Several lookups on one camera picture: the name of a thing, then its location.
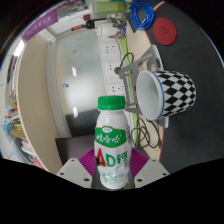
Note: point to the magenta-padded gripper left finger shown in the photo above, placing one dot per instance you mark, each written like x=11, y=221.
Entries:
x=73, y=171

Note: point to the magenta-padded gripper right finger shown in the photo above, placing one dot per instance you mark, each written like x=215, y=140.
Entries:
x=153, y=170

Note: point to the white green-capped drink bottle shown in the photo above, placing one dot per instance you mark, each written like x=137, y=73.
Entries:
x=111, y=140

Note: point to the large black desk mat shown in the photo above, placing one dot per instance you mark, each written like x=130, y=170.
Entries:
x=196, y=140

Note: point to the black white checkered mug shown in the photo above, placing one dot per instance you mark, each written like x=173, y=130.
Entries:
x=176, y=91

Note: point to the grey metal laptop stand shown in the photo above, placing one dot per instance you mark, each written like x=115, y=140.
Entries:
x=128, y=73

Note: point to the flat round red coaster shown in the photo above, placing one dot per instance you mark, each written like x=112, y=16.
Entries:
x=165, y=31

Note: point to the white round container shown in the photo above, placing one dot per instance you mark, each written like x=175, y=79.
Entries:
x=105, y=31

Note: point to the white wall power outlet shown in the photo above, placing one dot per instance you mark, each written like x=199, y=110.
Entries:
x=111, y=66
x=117, y=90
x=110, y=50

